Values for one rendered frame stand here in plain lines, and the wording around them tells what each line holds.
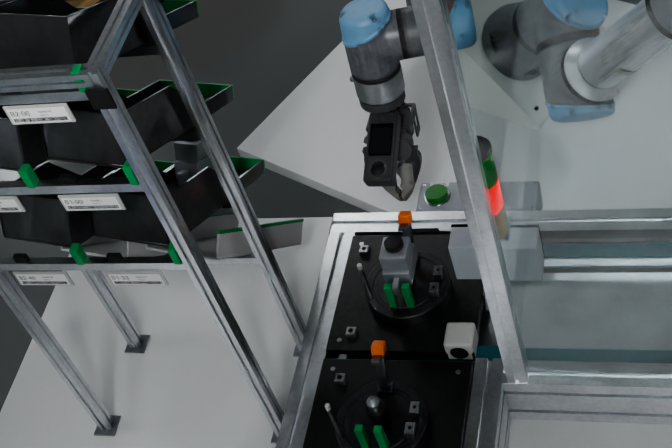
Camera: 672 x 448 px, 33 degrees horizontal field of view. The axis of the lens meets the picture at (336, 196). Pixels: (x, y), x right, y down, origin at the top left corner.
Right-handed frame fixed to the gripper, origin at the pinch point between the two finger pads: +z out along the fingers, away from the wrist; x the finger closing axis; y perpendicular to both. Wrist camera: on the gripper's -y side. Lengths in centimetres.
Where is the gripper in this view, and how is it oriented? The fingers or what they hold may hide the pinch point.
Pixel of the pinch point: (401, 197)
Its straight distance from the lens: 187.6
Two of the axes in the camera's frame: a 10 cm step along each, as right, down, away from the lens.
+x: -9.6, 0.2, 2.9
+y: 2.0, -6.8, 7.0
